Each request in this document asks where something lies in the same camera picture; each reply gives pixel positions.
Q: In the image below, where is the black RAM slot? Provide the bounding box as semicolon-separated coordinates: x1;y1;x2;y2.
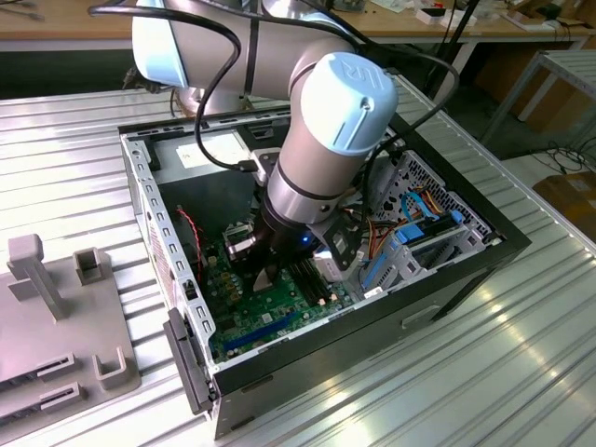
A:
291;263;318;307
300;260;326;305
306;260;332;302
287;267;312;308

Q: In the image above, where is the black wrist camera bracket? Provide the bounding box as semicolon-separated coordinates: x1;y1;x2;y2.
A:
251;147;283;187

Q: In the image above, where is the blue disk carrier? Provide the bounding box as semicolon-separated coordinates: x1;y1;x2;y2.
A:
393;211;465;248

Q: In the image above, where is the grey parts rack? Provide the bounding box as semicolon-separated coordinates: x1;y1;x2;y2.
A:
0;235;143;441

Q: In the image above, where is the perforated metal disk bay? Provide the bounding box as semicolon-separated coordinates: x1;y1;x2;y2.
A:
367;151;502;302

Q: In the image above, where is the blue flat strip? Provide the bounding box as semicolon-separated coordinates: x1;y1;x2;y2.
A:
360;260;390;299

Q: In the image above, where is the long wooden desk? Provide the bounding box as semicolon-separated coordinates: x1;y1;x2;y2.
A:
0;0;596;52

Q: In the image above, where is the black case fan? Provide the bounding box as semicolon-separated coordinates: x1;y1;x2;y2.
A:
174;207;209;285

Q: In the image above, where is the white flat box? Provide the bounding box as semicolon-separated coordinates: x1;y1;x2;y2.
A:
415;7;479;27

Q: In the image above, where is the silver topped CPU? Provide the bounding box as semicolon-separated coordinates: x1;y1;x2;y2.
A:
252;265;282;295

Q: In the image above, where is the brown cardboard box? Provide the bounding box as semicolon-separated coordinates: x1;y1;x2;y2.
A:
533;170;596;224

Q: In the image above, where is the grey metal frame table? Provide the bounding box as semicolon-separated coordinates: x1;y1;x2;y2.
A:
481;48;596;150

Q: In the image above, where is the blue expansion slot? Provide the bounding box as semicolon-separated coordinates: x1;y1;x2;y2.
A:
223;310;299;355

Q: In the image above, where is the grey power supply unit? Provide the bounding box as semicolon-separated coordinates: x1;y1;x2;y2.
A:
149;131;260;234

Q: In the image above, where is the RAM stick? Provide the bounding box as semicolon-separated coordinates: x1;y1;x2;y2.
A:
0;400;44;423
0;365;41;387

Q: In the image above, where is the green motherboard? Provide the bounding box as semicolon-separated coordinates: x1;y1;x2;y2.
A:
202;223;358;364

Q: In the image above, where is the black open PC case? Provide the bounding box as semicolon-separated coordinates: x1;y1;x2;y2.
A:
116;95;533;441

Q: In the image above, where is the black stand pole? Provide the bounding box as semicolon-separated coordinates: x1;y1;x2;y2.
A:
426;0;483;102

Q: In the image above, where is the red black fan wire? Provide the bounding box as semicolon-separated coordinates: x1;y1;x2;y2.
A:
176;208;206;285

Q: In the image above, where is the blue looped wire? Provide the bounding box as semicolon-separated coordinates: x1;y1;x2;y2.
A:
399;193;441;224

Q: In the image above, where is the metal socket cover frame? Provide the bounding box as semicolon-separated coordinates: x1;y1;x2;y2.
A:
222;223;256;262

